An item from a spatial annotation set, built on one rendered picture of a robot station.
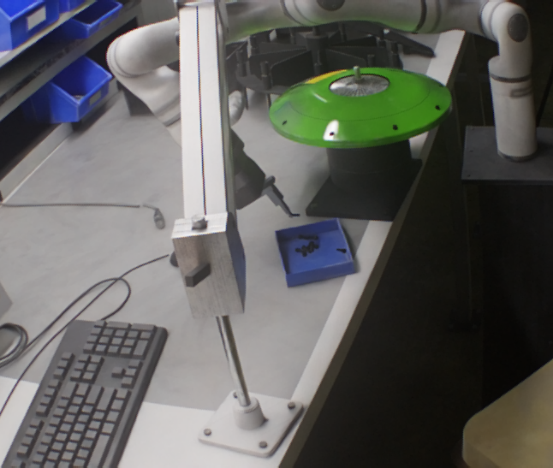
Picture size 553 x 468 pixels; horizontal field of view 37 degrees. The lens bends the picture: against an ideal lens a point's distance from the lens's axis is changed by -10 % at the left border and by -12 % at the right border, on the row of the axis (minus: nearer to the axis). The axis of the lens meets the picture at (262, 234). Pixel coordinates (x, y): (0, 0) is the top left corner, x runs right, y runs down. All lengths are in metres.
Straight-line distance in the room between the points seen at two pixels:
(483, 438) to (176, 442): 0.56
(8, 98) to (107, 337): 0.75
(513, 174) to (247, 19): 0.62
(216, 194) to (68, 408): 0.36
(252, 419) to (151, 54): 0.52
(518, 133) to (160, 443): 0.95
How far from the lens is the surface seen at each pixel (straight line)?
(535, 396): 1.50
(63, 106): 2.01
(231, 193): 1.03
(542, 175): 1.68
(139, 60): 1.25
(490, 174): 1.69
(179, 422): 1.12
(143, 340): 1.24
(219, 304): 0.95
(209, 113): 1.02
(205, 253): 0.92
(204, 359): 1.21
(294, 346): 1.20
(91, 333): 1.27
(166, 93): 1.28
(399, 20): 1.47
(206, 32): 1.08
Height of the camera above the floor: 1.64
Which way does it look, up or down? 30 degrees down
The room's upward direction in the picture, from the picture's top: 12 degrees counter-clockwise
